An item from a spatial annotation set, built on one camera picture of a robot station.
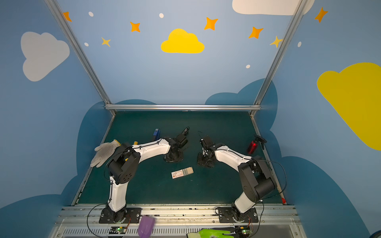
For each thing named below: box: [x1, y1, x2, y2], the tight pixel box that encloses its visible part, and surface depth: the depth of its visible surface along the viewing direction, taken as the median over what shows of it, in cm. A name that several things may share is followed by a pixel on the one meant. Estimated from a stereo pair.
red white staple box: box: [171, 166, 194, 179], surface depth 90 cm
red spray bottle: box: [247, 135, 268, 155], surface depth 91 cm
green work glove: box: [187, 228, 235, 238], surface depth 70 cm
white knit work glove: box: [89, 139, 122, 169], surface depth 100 cm
